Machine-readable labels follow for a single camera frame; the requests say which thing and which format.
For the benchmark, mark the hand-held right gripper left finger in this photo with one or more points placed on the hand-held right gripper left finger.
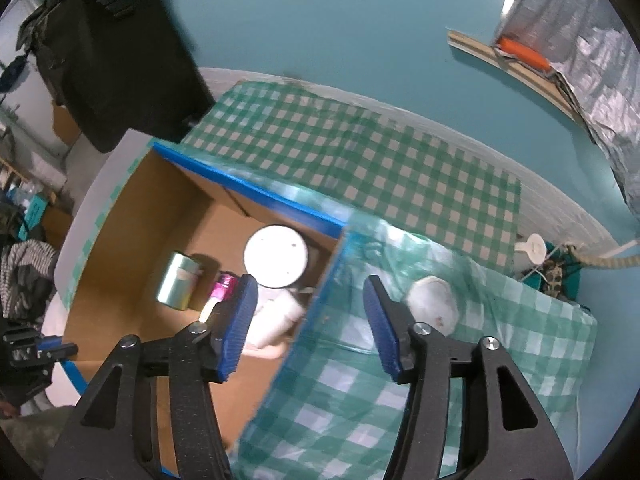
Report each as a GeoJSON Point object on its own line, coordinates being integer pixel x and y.
{"type": "Point", "coordinates": [240, 325]}

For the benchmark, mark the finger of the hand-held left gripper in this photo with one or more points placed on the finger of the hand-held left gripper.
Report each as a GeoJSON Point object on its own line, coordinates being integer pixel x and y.
{"type": "Point", "coordinates": [60, 349]}

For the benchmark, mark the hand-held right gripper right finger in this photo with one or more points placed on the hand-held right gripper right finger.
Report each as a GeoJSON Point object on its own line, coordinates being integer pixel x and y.
{"type": "Point", "coordinates": [382, 325]}

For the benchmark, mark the white pill bottle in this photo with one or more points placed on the white pill bottle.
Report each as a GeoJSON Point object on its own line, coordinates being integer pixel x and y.
{"type": "Point", "coordinates": [277, 315]}

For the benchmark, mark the pink and gold lighter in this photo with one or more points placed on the pink and gold lighter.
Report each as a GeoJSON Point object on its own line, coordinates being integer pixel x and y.
{"type": "Point", "coordinates": [222, 285]}

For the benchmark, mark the white hexagonal box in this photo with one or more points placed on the white hexagonal box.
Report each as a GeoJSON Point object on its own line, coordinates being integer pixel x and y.
{"type": "Point", "coordinates": [432, 300]}

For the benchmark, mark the teal round jar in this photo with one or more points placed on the teal round jar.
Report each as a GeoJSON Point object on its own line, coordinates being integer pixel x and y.
{"type": "Point", "coordinates": [175, 285]}

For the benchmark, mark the round white disc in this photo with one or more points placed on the round white disc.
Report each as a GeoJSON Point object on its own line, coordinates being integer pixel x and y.
{"type": "Point", "coordinates": [275, 255]}

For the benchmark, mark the blue cardboard box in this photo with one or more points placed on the blue cardboard box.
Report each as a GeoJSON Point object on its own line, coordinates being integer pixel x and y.
{"type": "Point", "coordinates": [150, 220]}

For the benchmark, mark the person's olive trousers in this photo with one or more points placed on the person's olive trousers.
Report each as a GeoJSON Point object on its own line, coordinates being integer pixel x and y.
{"type": "Point", "coordinates": [30, 440]}

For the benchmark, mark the grey striped cloth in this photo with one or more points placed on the grey striped cloth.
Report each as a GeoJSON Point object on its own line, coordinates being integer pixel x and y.
{"type": "Point", "coordinates": [25, 270]}

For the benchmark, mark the green checkered plastic tablecloth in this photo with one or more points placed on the green checkered plastic tablecloth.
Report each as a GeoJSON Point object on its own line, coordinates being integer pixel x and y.
{"type": "Point", "coordinates": [325, 410]}

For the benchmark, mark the teal plastic crate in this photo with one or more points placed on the teal plastic crate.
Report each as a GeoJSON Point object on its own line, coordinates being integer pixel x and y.
{"type": "Point", "coordinates": [35, 209]}

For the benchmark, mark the small-check green cloth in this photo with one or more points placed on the small-check green cloth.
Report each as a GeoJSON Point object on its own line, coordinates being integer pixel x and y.
{"type": "Point", "coordinates": [350, 150]}

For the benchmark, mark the black hanging clothing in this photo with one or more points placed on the black hanging clothing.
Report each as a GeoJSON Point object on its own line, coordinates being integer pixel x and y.
{"type": "Point", "coordinates": [125, 60]}

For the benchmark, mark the orange roll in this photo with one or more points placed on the orange roll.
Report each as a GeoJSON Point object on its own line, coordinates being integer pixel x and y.
{"type": "Point", "coordinates": [522, 52]}

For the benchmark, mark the silver foil curtain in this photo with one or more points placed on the silver foil curtain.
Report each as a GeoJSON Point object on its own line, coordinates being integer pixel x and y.
{"type": "Point", "coordinates": [575, 35]}

